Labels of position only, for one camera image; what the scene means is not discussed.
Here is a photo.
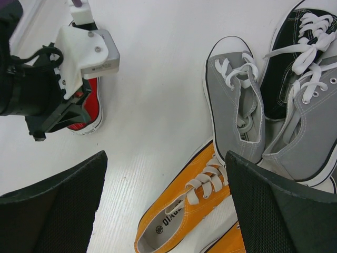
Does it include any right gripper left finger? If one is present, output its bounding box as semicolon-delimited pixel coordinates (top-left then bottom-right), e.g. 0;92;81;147
1;151;108;252

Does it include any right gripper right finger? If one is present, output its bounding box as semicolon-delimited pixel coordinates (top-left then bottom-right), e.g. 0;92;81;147
225;151;336;252

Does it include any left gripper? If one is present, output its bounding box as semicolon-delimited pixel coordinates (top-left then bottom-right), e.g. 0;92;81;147
1;44;91;141

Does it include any red sneaker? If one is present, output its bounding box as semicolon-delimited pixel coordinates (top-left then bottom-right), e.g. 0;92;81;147
67;77;103;135

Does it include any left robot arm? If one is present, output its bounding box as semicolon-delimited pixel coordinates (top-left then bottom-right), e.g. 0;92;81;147
1;1;92;141

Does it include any orange sneaker right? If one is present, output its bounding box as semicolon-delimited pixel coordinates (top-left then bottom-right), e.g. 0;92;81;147
200;221;246;253

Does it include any orange sneaker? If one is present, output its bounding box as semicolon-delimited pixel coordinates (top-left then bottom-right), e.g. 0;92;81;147
200;221;246;253
134;139;230;252

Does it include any grey sneaker right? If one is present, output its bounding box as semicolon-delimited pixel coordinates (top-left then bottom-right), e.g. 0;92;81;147
258;56;336;194

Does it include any grey sneaker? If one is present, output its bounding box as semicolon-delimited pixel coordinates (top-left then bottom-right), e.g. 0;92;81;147
258;56;336;194
203;36;265;164

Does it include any orange sneaker left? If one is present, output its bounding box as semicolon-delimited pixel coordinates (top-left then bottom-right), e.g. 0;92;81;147
134;139;230;252

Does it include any grey sneaker left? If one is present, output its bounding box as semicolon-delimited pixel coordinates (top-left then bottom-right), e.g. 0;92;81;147
203;36;265;164

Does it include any black sneaker front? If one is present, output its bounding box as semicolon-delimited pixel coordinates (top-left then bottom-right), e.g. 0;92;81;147
260;1;336;121

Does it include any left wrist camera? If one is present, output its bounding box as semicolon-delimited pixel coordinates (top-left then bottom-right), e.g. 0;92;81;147
54;26;120;100

